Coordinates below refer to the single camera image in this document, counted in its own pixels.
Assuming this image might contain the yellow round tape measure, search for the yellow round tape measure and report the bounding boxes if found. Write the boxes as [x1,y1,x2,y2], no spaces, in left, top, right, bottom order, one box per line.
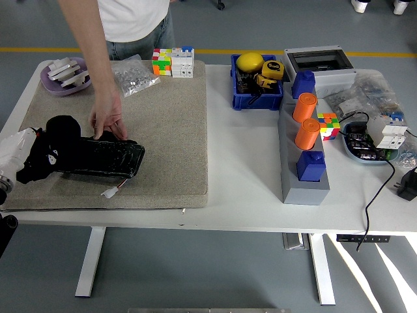
[261,59,285,79]

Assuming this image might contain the grey-brown felt mat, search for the grey-brown felt mat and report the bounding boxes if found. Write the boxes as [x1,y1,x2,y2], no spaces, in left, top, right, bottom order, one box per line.
[0,59,209,211]

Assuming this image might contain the white circuit breaker block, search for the white circuit breaker block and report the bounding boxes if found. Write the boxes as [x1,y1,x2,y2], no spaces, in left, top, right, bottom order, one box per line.
[367,113,409,151]
[171,46,195,78]

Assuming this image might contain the purple plastic tray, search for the purple plastic tray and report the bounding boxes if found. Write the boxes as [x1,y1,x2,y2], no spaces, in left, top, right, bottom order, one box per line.
[40,57,93,97]

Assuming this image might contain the yellow oval ball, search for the yellow oval ball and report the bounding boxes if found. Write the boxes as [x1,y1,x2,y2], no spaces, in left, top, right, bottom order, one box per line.
[236,52,265,73]

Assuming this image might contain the white connector with wires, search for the white connector with wires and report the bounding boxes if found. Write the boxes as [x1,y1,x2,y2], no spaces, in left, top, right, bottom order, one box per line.
[100,177,131,199]

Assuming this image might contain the grey electrical enclosure box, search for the grey electrical enclosure box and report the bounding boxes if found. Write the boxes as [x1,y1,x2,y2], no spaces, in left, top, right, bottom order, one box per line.
[282,47,356,98]

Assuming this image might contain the black table control panel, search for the black table control panel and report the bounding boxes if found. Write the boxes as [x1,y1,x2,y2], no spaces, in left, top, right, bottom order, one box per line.
[336,233,391,244]

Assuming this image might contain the grey under-table control box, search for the grey under-table control box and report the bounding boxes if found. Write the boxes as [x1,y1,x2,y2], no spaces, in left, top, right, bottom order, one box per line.
[282,232,310,251]

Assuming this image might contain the white T-shaped bracket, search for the white T-shaped bracket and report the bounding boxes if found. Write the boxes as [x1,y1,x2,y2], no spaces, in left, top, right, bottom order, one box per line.
[60,68,91,88]

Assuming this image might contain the grey stepped block holder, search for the grey stepped block holder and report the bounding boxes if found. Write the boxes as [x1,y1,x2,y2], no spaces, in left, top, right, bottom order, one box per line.
[278,81,331,206]

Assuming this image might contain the white table leg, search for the white table leg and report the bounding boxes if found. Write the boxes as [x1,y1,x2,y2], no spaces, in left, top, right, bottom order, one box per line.
[74,226,107,298]
[308,233,336,306]

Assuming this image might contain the small clear labelled bag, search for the small clear labelled bag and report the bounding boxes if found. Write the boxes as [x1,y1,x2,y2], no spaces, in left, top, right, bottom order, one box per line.
[324,91,371,121]

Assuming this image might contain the person in jeans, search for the person in jeans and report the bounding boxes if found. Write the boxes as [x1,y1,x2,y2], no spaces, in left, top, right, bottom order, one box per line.
[96,0,177,61]

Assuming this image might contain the light blue tray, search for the light blue tray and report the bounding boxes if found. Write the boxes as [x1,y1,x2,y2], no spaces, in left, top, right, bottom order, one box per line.
[341,121,401,166]

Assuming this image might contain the blue square peg block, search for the blue square peg block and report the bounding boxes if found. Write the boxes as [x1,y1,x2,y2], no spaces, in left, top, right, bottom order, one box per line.
[296,150,327,183]
[291,70,317,100]

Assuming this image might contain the blue plastic bin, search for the blue plastic bin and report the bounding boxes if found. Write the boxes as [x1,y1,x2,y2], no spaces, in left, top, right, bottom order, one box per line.
[230,53,284,112]

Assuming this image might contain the black rag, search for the black rag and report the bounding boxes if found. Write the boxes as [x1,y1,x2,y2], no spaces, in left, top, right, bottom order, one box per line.
[15,115,82,185]

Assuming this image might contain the clear bag of screws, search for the clear bag of screws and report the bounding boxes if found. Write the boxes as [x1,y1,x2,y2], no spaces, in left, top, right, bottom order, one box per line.
[110,54,162,98]

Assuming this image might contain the clear bag of rings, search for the clear bag of rings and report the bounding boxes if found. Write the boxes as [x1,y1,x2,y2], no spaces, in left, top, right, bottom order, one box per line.
[399,128,417,170]

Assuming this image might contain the colourful puzzle cube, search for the colourful puzzle cube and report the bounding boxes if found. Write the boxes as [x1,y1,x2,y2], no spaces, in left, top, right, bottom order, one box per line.
[317,112,341,142]
[152,48,173,76]

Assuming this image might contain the black power adapter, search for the black power adapter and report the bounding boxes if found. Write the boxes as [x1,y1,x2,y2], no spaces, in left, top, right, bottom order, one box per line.
[394,166,417,202]

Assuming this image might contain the large clear parts bag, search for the large clear parts bag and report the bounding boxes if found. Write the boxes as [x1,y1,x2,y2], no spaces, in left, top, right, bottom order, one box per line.
[350,70,405,118]

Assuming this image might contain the orange cylinder peg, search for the orange cylinder peg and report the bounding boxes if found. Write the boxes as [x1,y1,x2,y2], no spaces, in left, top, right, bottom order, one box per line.
[292,92,318,123]
[295,118,321,151]

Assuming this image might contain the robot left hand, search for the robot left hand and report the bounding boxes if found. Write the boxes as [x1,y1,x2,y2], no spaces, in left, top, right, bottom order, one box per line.
[0,127,43,181]

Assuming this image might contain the person in black trousers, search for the person in black trousers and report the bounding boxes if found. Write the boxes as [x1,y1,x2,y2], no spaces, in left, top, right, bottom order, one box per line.
[351,0,410,16]

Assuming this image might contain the black power cable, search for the black power cable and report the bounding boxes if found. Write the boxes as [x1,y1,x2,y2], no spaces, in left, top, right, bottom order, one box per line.
[338,112,417,252]

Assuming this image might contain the black glossy panel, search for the black glossy panel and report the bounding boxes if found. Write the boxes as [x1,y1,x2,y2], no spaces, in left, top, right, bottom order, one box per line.
[57,130,146,179]

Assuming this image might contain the white metal bar stack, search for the white metal bar stack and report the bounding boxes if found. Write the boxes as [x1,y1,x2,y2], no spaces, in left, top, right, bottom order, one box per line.
[48,57,81,81]

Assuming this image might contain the dark circuit boards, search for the dark circuit boards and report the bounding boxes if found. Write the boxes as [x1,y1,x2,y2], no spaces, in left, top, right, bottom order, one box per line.
[345,123,388,161]

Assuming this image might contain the person's right hand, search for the person's right hand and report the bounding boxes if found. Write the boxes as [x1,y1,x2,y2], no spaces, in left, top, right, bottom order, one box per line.
[88,89,128,141]

